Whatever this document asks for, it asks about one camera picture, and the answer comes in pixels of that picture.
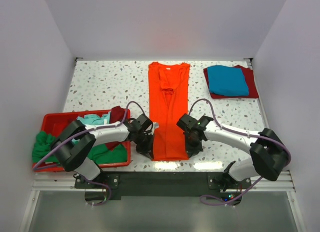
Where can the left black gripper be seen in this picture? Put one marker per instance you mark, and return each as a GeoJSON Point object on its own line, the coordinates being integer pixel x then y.
{"type": "Point", "coordinates": [146, 146]}

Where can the folded blue t shirt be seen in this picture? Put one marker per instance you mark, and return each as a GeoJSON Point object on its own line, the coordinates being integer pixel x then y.
{"type": "Point", "coordinates": [227, 81]}

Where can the red plastic bin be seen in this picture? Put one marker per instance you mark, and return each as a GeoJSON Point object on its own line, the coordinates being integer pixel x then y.
{"type": "Point", "coordinates": [55, 123]}

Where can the green t shirt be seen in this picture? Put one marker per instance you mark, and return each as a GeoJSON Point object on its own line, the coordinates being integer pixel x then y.
{"type": "Point", "coordinates": [99, 154]}

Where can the orange t shirt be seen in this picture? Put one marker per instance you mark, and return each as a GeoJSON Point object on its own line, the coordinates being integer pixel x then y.
{"type": "Point", "coordinates": [168, 101]}

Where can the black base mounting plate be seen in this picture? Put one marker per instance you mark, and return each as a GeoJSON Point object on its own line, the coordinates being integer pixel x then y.
{"type": "Point", "coordinates": [111, 185]}

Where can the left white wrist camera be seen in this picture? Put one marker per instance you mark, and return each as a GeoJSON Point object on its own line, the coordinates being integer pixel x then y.
{"type": "Point", "coordinates": [155, 125]}

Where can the light blue t shirt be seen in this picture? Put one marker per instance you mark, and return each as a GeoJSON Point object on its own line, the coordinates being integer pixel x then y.
{"type": "Point", "coordinates": [95, 119]}

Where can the folded dark red t shirt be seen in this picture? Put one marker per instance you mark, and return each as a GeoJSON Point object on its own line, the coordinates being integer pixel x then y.
{"type": "Point", "coordinates": [249, 78]}

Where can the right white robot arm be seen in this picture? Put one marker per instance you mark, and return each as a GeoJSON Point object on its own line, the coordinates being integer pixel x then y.
{"type": "Point", "coordinates": [268, 155]}

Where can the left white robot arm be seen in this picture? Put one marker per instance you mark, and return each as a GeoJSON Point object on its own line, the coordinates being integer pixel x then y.
{"type": "Point", "coordinates": [72, 146]}

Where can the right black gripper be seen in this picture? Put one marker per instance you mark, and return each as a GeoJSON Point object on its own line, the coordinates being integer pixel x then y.
{"type": "Point", "coordinates": [192, 147]}

